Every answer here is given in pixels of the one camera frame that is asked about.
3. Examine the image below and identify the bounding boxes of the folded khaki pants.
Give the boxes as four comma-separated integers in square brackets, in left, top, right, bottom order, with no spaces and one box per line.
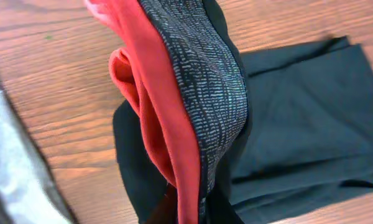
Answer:
[0,89,76,224]

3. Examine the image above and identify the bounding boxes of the black leggings with red waistband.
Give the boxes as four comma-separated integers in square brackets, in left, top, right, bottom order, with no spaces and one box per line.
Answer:
[86,0,373,223]

